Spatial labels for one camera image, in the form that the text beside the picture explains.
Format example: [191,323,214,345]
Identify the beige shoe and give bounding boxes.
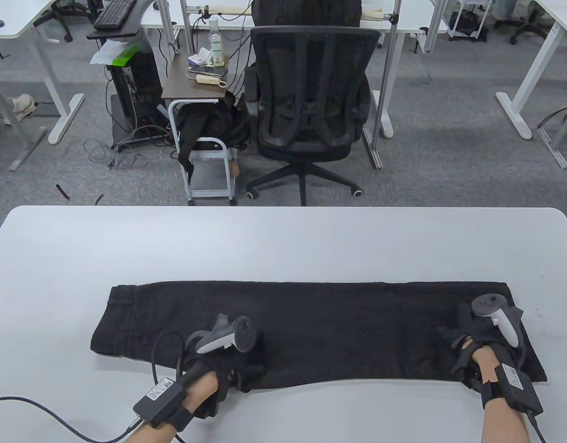
[4,94,36,124]

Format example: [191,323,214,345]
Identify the person's left hand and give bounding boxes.
[178,345,268,393]

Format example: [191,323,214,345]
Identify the brown-top white-frame side cart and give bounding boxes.
[162,54,240,206]

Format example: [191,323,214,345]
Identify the person's right hand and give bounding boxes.
[438,318,525,377]

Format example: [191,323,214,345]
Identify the black computer tower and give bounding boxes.
[106,50,169,144]

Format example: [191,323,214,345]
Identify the grey white left controller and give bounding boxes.
[187,314,257,355]

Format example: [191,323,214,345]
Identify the green white plastic bag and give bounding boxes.
[90,40,143,66]

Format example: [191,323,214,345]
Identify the black bag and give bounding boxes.
[175,92,252,183]

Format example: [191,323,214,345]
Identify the grey white controller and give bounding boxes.
[471,294,524,347]
[187,314,257,355]

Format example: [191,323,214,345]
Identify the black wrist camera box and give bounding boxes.
[133,376,194,432]
[480,363,544,415]

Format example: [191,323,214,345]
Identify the thin black glove cable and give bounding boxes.
[151,331,188,384]

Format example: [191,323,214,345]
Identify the clear plastic bottle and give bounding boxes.
[208,18,225,66]

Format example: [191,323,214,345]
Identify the black denim trousers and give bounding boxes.
[90,281,548,393]

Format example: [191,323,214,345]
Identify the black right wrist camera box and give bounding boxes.
[480,363,544,415]

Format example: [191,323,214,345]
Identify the white desk with white legs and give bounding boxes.
[0,0,85,171]

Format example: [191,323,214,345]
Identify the aluminium frame post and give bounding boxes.
[363,0,402,169]

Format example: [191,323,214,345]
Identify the tangle of floor cables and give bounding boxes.
[84,125,173,169]

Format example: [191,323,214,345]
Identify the person's right forearm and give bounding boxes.
[470,346,533,443]

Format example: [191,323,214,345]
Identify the black floor cable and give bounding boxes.
[537,102,567,130]

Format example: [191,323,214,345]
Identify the white trolley with black bag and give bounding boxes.
[448,0,489,43]

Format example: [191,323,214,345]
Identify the black swivel chair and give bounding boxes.
[34,0,104,43]
[494,0,549,45]

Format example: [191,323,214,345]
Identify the long white desk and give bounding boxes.
[140,0,449,54]

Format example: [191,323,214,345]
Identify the black mesh office chair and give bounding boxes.
[244,26,382,207]

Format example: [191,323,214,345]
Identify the grey white right controller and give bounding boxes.
[471,294,524,347]

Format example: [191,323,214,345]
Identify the black braided cable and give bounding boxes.
[0,396,143,443]

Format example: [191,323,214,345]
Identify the black keyboard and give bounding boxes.
[93,0,137,30]

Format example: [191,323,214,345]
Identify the black right camera cable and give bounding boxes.
[526,412,548,443]

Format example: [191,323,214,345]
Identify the black keyboard tray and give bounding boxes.
[86,0,156,40]

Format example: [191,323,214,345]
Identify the white desk with T-foot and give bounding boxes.
[496,0,567,169]

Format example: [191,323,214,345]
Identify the person's left forearm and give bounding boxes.
[127,369,219,443]

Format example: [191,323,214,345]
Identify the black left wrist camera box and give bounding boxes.
[133,376,194,432]

